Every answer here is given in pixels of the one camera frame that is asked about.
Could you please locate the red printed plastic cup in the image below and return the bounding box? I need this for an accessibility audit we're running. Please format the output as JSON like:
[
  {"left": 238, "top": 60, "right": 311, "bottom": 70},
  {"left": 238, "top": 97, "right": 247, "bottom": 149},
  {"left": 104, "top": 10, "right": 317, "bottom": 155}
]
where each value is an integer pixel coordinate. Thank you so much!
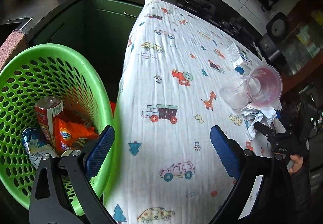
[{"left": 246, "top": 64, "right": 282, "bottom": 107}]

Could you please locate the black gas stove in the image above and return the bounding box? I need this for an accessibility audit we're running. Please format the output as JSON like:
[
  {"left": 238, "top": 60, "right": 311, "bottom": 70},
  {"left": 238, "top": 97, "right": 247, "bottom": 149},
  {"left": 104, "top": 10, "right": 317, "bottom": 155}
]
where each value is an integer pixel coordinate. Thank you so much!
[{"left": 176, "top": 0, "right": 257, "bottom": 49}]

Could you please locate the white paper cup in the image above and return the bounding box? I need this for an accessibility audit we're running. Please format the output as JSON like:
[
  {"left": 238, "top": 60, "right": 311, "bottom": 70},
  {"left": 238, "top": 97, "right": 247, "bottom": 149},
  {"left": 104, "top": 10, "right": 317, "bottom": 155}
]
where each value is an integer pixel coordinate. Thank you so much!
[{"left": 219, "top": 76, "right": 251, "bottom": 111}]

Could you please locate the orange Ovaltine snack bag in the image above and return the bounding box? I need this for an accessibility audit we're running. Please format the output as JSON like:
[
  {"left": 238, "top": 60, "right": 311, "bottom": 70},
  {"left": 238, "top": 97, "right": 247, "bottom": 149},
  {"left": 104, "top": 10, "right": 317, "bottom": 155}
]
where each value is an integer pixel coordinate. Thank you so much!
[{"left": 54, "top": 109, "right": 98, "bottom": 155}]

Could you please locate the pink dish cloth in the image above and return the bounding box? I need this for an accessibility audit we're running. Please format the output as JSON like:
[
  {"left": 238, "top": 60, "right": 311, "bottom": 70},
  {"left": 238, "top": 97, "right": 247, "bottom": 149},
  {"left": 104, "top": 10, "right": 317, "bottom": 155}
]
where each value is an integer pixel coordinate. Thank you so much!
[{"left": 0, "top": 31, "right": 28, "bottom": 71}]

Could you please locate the crumpled silver foil wrapper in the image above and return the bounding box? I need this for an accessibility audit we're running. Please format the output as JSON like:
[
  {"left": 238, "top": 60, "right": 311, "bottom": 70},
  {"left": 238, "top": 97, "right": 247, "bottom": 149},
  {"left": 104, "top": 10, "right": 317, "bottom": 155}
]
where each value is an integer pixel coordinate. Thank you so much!
[{"left": 241, "top": 104, "right": 277, "bottom": 141}]

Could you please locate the white blue carton box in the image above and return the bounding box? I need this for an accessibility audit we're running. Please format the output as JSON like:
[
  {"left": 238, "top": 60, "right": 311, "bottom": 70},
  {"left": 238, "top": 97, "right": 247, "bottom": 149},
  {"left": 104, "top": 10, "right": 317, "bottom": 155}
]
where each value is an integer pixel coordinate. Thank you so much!
[{"left": 227, "top": 43, "right": 261, "bottom": 75}]

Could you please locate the white cartoon print tablecloth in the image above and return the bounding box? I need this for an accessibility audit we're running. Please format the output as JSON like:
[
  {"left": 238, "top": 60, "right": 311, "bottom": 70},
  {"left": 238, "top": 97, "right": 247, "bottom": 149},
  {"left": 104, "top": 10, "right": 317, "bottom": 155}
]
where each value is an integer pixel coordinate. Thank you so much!
[{"left": 103, "top": 0, "right": 287, "bottom": 224}]

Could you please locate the red gold drink bottle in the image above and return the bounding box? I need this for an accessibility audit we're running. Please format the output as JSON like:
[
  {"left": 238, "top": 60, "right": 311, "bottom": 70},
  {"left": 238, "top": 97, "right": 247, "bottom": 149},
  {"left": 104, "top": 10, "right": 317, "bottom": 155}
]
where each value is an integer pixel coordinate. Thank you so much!
[{"left": 35, "top": 96, "right": 64, "bottom": 148}]

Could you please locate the blue white milk can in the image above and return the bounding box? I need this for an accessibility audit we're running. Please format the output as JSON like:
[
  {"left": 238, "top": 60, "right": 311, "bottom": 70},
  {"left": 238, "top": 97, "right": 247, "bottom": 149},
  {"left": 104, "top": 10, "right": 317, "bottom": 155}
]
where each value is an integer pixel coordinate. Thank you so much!
[{"left": 21, "top": 127, "right": 58, "bottom": 169}]

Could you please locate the person's right hand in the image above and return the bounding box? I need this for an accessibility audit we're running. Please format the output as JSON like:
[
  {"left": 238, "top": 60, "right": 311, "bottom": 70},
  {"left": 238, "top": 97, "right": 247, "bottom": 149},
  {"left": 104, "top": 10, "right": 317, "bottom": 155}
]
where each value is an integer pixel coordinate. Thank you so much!
[{"left": 289, "top": 154, "right": 303, "bottom": 175}]

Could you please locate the green plastic basket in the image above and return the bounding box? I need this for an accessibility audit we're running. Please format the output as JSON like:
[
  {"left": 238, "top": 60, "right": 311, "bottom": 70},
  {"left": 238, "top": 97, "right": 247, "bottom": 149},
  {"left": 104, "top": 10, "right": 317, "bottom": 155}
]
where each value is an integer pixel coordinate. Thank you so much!
[{"left": 1, "top": 43, "right": 113, "bottom": 208}]

